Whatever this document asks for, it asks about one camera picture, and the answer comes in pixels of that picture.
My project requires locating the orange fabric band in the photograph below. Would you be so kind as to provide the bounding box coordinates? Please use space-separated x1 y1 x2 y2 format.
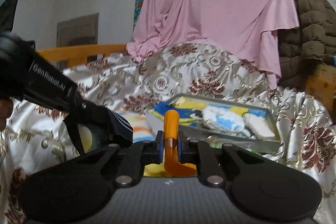
163 110 197 177

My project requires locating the white blue patterned sock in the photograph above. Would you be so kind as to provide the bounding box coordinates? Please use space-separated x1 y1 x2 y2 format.
202 105 252 138

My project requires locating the white fluffy sock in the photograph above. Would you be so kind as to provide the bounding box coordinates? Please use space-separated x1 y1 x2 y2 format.
244 113 275 140

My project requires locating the striped yellow cuff sock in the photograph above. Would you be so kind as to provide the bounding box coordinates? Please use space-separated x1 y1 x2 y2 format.
118 111 156 143

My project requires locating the person left hand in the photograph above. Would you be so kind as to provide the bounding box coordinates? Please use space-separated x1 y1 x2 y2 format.
0 98 13 131

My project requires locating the clear box of green bits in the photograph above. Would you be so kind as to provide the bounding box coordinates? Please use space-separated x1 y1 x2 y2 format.
205 135 235 148

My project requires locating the grey tray with cartoon picture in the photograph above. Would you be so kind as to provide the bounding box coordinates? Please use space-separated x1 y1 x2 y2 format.
146 94 281 154

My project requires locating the floral satin bedspread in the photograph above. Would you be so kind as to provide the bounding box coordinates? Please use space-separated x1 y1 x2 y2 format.
1 43 335 223

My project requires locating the grey door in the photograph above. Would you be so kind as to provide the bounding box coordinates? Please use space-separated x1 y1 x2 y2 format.
56 13 99 47

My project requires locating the pink hanging sheet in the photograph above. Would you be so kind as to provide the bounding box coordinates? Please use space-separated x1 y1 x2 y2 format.
126 0 299 89

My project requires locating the brown quilted jacket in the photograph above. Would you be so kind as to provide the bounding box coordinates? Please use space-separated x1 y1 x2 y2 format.
278 0 335 90

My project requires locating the wooden bed rail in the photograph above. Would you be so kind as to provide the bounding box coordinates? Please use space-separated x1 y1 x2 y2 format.
38 44 126 68

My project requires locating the colourful wall poster left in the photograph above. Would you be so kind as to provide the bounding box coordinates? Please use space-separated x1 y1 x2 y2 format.
133 0 144 30

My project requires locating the wooden bed frame right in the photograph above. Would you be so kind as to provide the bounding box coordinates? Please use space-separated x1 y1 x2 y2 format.
305 64 335 117

